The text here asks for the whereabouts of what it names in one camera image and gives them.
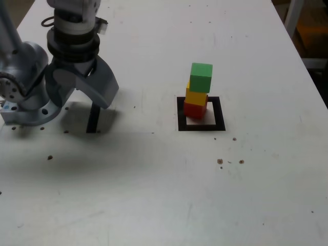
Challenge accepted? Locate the brown cardboard box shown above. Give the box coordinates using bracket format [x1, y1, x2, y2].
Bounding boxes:
[294, 10, 328, 58]

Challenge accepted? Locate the white frame post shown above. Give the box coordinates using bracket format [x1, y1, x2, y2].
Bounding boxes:
[283, 0, 303, 37]

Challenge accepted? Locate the black tape strip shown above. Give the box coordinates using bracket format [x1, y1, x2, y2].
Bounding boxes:
[86, 103, 101, 134]

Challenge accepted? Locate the red cube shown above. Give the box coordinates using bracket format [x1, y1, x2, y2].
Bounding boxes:
[183, 100, 208, 120]

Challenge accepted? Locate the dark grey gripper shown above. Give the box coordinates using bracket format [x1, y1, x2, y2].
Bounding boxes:
[44, 57, 120, 110]

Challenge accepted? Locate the green cube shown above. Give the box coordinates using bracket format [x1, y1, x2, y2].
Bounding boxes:
[189, 62, 214, 94]

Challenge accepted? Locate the black tape square outline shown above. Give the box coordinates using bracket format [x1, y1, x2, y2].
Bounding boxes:
[176, 96, 227, 132]

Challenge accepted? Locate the yellow cube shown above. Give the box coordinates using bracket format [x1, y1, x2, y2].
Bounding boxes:
[185, 79, 209, 107]

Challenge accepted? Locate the short black looped cable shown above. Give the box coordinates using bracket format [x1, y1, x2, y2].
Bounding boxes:
[40, 16, 56, 28]

